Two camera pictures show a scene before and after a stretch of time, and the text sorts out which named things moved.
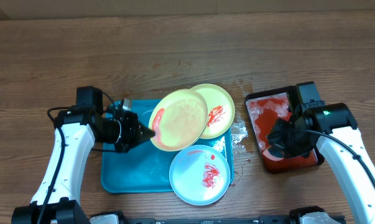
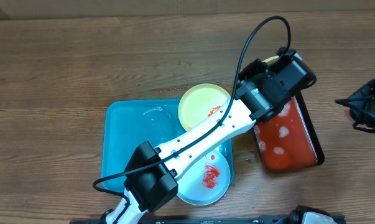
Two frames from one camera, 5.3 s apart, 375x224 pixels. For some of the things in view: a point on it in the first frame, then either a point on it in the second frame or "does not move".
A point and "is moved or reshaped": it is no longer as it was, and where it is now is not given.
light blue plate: [199, 175] does not move
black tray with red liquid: [265, 109] does not move
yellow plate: [178, 119] to [271, 60]
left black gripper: [134, 137] to [254, 67]
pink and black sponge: [275, 152] is moved or reshaped
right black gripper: [276, 137] to [354, 101]
